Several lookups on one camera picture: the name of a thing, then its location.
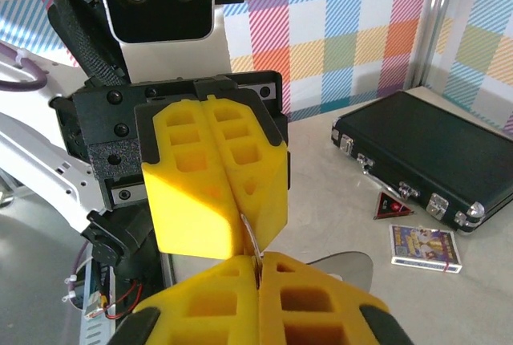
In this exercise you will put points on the playing card box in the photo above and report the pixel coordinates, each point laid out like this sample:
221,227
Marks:
425,246

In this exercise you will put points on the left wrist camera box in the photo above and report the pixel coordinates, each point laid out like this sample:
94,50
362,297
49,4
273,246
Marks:
160,0

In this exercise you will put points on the perforated metal strip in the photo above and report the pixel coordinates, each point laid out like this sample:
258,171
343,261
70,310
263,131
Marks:
96,333

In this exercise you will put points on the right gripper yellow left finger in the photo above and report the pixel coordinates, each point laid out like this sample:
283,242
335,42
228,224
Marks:
208,309

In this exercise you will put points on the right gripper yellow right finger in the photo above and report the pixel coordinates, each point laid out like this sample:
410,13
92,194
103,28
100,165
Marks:
312,313

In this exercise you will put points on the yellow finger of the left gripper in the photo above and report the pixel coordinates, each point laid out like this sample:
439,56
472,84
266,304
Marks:
256,168
184,200

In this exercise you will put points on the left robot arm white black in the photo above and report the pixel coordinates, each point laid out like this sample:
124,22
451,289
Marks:
40,160

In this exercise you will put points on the black hard case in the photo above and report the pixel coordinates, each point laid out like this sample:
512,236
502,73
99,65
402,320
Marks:
433,152

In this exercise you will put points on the aluminium corner post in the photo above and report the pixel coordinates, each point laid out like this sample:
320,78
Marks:
439,20

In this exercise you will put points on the black red triangle token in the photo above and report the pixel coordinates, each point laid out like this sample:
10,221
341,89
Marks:
393,206

